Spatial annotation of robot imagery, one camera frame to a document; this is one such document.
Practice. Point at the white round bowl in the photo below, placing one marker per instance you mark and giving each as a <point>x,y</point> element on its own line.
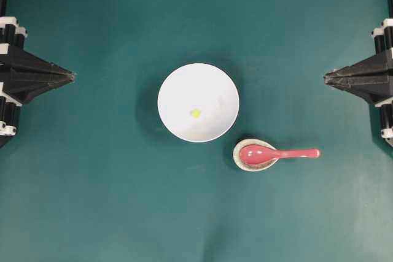
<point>198,86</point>

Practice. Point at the yellow hexagonal prism block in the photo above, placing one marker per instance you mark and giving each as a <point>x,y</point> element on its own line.
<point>195,113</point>

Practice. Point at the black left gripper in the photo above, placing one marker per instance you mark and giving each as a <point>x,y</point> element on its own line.
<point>24,76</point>

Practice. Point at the pink ceramic spoon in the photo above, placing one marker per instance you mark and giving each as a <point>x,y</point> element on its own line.
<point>258,154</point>

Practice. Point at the speckled egg-shaped spoon rest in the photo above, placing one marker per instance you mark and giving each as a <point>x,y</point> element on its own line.
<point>251,167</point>

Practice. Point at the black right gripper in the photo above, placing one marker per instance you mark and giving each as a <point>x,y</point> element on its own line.
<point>376,89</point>

